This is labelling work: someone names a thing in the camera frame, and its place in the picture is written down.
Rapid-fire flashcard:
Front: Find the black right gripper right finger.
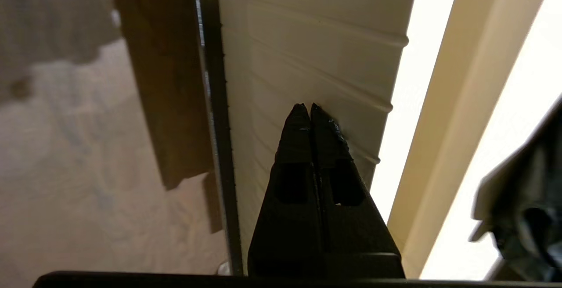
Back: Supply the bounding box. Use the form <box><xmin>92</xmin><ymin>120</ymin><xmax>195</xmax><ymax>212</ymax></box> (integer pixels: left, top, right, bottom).
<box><xmin>307</xmin><ymin>103</ymin><xmax>407</xmax><ymax>278</ymax></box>

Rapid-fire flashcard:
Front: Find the cream ribbed cabinet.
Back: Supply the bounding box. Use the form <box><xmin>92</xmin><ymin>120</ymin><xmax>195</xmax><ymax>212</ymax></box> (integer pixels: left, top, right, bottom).
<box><xmin>110</xmin><ymin>0</ymin><xmax>562</xmax><ymax>280</ymax></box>

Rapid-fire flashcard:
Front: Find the cream drawer with dark handle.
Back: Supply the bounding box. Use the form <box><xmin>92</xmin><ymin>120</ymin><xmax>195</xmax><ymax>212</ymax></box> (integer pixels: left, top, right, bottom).
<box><xmin>191</xmin><ymin>0</ymin><xmax>461</xmax><ymax>277</ymax></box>

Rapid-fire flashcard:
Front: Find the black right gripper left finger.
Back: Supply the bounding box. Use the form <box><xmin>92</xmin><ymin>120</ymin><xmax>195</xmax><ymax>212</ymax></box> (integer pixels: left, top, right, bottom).
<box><xmin>247</xmin><ymin>103</ymin><xmax>328</xmax><ymax>277</ymax></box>

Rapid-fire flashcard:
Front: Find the black umbrella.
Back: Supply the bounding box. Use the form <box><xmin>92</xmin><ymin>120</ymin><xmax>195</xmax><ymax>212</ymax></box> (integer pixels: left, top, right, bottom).
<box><xmin>469</xmin><ymin>99</ymin><xmax>562</xmax><ymax>282</ymax></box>

